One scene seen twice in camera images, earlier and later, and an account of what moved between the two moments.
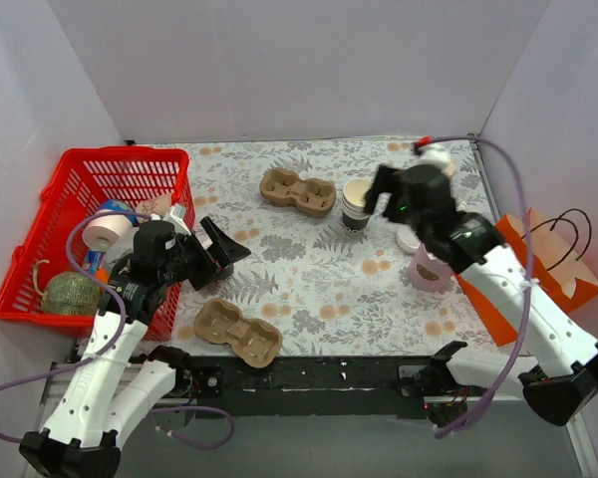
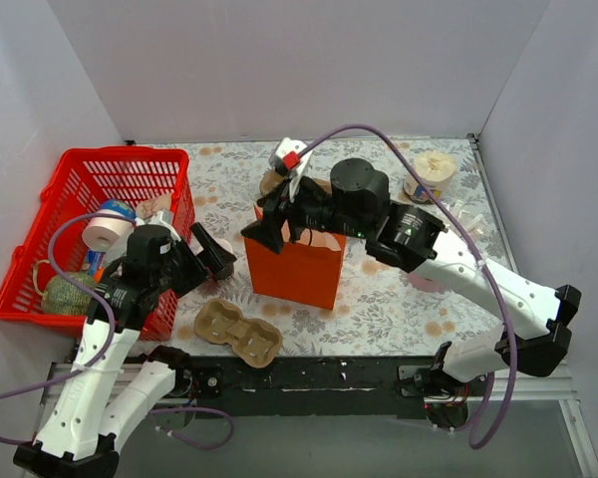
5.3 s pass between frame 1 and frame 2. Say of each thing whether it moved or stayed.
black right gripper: moved
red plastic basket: stayed
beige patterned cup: stayed
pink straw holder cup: stayed
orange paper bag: moved
